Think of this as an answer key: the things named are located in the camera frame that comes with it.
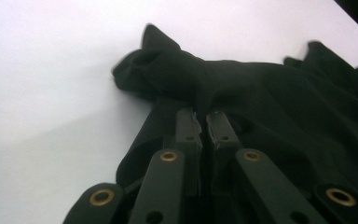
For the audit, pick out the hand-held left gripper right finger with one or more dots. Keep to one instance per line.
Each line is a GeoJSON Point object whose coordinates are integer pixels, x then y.
{"type": "Point", "coordinates": [222, 140]}

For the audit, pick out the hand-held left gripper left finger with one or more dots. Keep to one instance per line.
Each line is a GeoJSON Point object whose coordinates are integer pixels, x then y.
{"type": "Point", "coordinates": [191, 140]}

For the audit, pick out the black shorts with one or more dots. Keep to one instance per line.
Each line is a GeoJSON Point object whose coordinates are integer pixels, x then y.
{"type": "Point", "coordinates": [261, 93]}

